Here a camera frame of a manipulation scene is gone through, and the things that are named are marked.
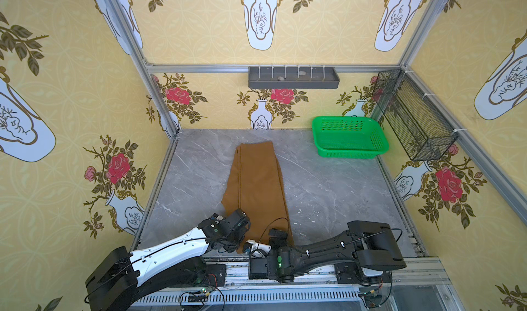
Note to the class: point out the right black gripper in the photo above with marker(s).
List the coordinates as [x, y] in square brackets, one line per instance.
[278, 237]

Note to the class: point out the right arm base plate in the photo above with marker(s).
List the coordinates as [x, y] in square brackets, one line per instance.
[350, 276]

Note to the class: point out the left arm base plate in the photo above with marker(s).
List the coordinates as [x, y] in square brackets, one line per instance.
[215, 275]

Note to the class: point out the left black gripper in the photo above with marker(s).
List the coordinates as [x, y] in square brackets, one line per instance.
[239, 221]

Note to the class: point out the aluminium front rail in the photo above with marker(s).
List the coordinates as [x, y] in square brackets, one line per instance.
[320, 283]

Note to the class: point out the black wire mesh basket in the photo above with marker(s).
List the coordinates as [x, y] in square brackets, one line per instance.
[421, 129]

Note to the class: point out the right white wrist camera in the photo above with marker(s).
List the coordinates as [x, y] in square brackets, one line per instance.
[256, 249]

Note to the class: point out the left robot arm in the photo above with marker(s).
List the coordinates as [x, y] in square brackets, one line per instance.
[124, 277]

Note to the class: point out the small circuit board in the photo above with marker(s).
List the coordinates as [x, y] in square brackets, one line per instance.
[197, 298]

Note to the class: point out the green plastic basket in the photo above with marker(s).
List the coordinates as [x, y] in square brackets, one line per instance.
[348, 137]

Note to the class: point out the brown long pants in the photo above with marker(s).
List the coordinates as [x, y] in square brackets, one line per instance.
[256, 186]

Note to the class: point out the grey wall shelf tray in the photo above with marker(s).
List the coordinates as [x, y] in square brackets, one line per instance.
[318, 77]

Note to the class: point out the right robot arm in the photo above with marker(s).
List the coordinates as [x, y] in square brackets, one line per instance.
[369, 248]

